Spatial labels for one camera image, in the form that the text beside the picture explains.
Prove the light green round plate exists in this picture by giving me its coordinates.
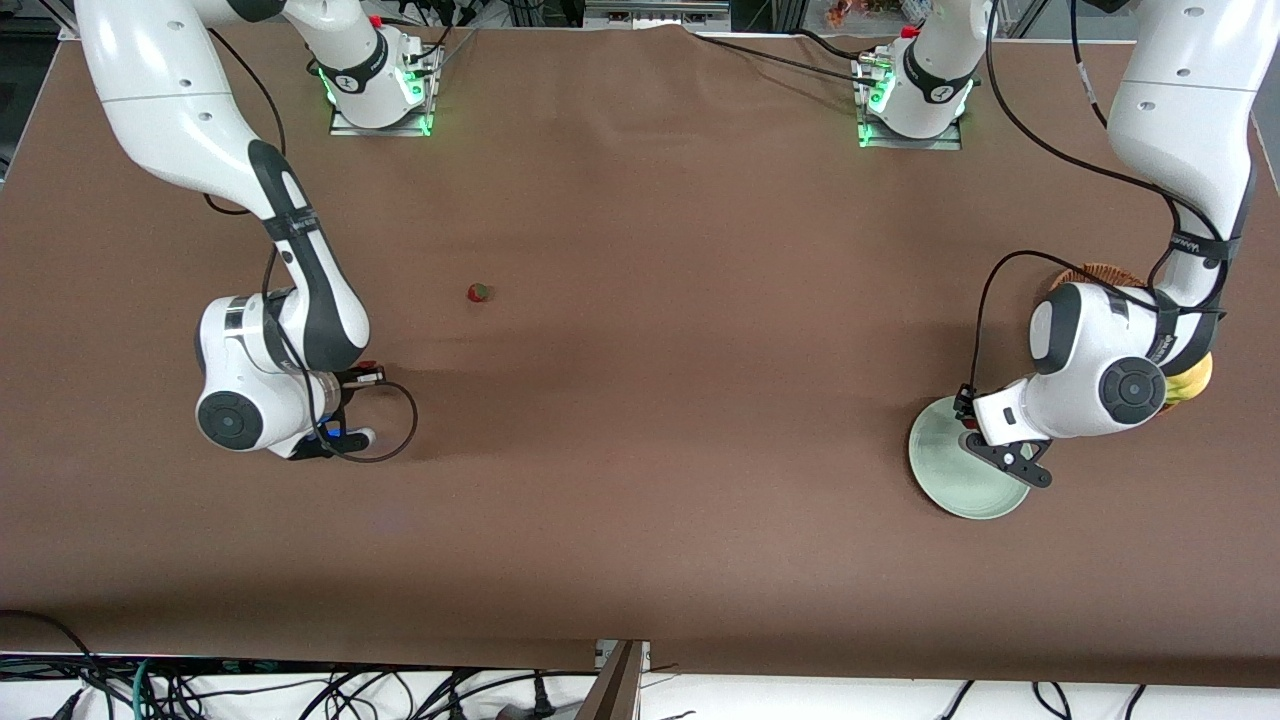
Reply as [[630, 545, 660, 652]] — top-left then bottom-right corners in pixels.
[[908, 395, 1035, 521]]

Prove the brown wicker basket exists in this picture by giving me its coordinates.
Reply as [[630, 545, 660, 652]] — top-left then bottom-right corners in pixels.
[[1050, 262, 1181, 419]]

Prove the yellow banana bunch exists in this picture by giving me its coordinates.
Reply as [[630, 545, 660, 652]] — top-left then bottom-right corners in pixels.
[[1165, 352, 1214, 406]]

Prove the large table cover sheet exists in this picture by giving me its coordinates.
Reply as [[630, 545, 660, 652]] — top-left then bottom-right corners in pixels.
[[0, 18, 1280, 691]]

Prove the orange red background object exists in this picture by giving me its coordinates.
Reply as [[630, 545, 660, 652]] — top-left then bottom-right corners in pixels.
[[825, 0, 906, 29]]

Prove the grey metal device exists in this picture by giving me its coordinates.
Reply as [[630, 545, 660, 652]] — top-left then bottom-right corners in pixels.
[[583, 0, 732, 31]]

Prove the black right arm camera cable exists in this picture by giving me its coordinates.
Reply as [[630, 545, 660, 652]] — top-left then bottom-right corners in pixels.
[[203, 28, 419, 464]]

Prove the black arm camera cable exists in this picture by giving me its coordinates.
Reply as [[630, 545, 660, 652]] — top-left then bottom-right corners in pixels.
[[955, 0, 1241, 401], [203, 28, 419, 464]]

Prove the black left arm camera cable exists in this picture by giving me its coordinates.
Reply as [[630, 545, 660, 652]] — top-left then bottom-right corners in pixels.
[[955, 0, 1241, 401]]

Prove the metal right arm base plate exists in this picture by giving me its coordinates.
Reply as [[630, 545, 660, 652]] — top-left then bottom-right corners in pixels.
[[328, 45, 438, 138]]

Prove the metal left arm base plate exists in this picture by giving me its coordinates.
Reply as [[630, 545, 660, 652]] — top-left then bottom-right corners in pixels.
[[853, 55, 964, 152]]

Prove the metal stand bracket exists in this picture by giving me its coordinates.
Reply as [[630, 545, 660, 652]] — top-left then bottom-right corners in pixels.
[[594, 638, 652, 673]]

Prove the black base cable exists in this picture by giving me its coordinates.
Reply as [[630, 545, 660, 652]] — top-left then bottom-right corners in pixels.
[[688, 33, 883, 85], [793, 27, 866, 61]]

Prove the brown stand post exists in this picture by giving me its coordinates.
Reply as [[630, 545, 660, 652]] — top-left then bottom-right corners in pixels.
[[575, 640, 646, 720]]

